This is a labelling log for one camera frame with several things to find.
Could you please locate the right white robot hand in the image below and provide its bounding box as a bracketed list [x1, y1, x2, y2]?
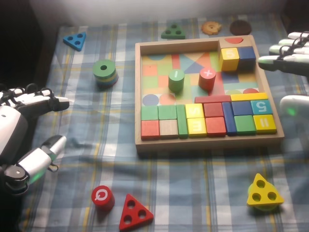
[257, 31, 309, 121]

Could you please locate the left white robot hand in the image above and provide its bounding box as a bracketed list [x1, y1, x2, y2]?
[0, 83, 70, 196]

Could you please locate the red cylinder with plus sign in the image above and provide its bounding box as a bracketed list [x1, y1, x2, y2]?
[198, 67, 217, 90]

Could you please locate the green cylinder block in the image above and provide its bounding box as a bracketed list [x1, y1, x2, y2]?
[168, 69, 186, 92]

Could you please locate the blue triangle block with holes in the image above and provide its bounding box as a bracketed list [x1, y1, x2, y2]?
[62, 31, 87, 52]

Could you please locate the green triangle block with holes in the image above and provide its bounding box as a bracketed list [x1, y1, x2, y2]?
[161, 23, 186, 40]

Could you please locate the yellow triangle block with holes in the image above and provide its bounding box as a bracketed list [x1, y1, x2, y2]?
[246, 173, 285, 206]

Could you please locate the red triangle block with holes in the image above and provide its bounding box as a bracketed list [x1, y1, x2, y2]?
[119, 193, 155, 232]

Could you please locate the blue wooden cube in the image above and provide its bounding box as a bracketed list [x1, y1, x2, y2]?
[231, 101, 253, 116]
[238, 46, 256, 71]

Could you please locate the yellow long bar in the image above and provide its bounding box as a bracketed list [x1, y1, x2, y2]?
[230, 92, 269, 102]

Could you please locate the yellow cube with digit five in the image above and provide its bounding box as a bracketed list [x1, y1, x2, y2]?
[219, 47, 240, 72]

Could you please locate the dark brown toy cookie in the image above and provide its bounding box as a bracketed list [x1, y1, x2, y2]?
[229, 19, 252, 36]

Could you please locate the yellow cube with equals sign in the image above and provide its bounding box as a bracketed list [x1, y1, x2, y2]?
[253, 114, 277, 134]

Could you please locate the green wooden cube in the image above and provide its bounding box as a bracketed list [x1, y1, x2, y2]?
[141, 105, 159, 121]
[158, 104, 178, 120]
[234, 115, 257, 135]

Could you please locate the blue long bar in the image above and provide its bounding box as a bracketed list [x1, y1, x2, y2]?
[221, 101, 238, 136]

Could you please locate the tan toy cookie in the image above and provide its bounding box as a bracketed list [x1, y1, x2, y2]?
[201, 20, 223, 36]

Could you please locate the blue plaid cloth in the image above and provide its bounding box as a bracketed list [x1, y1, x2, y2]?
[19, 13, 309, 232]

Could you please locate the dark red wooden cube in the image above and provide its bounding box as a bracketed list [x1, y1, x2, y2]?
[203, 102, 225, 118]

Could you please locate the yellow cube with letter S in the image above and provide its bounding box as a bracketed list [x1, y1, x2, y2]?
[185, 103, 206, 119]

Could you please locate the yellow cube with letter E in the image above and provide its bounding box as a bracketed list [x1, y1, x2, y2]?
[186, 117, 208, 138]

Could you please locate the red cylinder with letter Q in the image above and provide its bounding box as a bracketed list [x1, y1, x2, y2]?
[91, 185, 115, 211]

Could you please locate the wooden tray with printed floor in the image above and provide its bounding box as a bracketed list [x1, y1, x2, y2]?
[134, 34, 285, 152]

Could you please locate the green long bar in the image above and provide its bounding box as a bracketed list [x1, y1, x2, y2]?
[176, 104, 189, 139]

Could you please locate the natural wooden cube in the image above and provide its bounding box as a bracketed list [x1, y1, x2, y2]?
[159, 118, 180, 139]

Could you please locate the green plastic stacking ring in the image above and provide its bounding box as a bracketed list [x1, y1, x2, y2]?
[92, 59, 117, 80]

